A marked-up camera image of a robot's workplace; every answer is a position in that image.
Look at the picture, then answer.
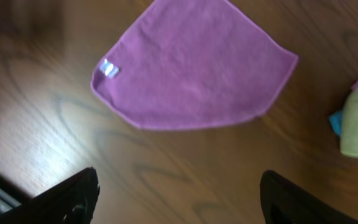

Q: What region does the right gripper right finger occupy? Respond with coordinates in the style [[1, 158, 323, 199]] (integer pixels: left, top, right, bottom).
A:
[[260, 170, 358, 224]]

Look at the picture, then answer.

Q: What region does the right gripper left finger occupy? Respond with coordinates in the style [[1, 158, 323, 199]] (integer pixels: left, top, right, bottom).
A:
[[0, 167, 100, 224]]

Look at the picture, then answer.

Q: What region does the blue cloth under pile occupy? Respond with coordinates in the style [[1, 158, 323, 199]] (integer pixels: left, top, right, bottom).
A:
[[329, 110, 343, 136]]

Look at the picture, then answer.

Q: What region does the purple microfibre cloth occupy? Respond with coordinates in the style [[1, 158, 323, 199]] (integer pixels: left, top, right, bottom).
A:
[[91, 0, 298, 130]]

